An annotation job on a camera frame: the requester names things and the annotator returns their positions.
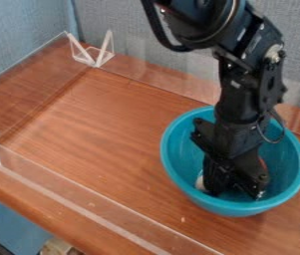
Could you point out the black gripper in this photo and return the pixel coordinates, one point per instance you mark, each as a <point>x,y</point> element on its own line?
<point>230,155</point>

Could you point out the white brown toy mushroom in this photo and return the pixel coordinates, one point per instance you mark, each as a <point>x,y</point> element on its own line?
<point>198,183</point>

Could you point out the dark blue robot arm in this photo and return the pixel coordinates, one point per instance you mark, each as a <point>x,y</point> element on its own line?
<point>246,45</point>

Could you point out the blue plastic bowl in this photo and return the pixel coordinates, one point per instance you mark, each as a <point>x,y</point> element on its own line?
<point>182,158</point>

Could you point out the clear acrylic front barrier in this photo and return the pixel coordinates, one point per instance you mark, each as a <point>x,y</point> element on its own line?
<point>33,185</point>

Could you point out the clear acrylic barrier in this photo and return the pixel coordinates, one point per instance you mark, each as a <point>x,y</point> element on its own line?
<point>33,185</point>
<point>187,74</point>
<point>35,80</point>

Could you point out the clear acrylic back barrier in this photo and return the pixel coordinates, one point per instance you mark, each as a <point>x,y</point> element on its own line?
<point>187,74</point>

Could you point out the clear acrylic left barrier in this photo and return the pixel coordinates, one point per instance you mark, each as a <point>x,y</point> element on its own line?
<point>35,80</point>

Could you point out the clear acrylic corner bracket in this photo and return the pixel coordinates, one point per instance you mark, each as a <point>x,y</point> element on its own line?
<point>92,56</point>

